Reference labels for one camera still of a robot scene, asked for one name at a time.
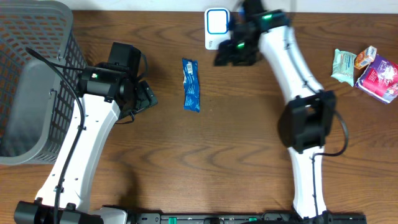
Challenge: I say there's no blue snack bar wrapper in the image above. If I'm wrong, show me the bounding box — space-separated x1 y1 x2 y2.
182 58 200 113

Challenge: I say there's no teal wet wipes packet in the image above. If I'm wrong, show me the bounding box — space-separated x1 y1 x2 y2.
331 49 356 86

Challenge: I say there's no orange tissue packet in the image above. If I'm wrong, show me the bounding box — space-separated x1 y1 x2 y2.
354 45 377 70

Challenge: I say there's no red purple snack packet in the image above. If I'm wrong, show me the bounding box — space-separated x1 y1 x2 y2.
355 54 397 104

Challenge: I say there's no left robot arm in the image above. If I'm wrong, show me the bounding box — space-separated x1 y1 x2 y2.
14 65 157 223

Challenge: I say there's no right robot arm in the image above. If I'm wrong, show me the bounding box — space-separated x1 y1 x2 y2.
215 10 336 220

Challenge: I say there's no grey plastic mesh basket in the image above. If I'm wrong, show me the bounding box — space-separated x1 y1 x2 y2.
1 1 86 166

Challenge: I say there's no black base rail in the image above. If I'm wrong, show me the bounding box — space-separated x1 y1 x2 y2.
126 212 367 224

